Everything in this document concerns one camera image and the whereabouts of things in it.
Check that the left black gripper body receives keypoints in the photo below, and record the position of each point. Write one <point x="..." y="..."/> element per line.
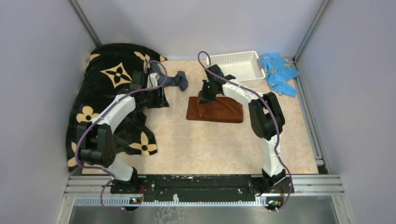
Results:
<point x="152" y="99"/>

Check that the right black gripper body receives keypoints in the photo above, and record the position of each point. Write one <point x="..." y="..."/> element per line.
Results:
<point x="207" y="94"/>

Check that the brown towel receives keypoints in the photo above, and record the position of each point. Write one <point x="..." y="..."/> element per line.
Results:
<point x="223" y="110"/>

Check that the white plastic basket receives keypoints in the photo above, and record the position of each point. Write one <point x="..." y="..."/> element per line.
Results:
<point x="245" y="66"/>

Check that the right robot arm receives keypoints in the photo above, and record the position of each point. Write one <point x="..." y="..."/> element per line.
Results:
<point x="266" y="119"/>

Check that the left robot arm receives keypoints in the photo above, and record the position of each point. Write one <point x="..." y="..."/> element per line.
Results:
<point x="96" y="147"/>

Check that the grey blue towel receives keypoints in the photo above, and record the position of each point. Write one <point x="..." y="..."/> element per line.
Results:
<point x="179" y="80"/>

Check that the black blanket with tan flowers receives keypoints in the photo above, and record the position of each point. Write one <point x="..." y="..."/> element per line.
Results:
<point x="109" y="71"/>

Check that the light blue cloth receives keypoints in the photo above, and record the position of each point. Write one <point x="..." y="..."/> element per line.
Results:
<point x="278" y="72"/>

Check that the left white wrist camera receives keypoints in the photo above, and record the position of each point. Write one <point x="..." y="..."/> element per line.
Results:
<point x="152" y="80"/>

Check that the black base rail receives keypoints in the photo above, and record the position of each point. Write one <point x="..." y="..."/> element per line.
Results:
<point x="201" y="188"/>

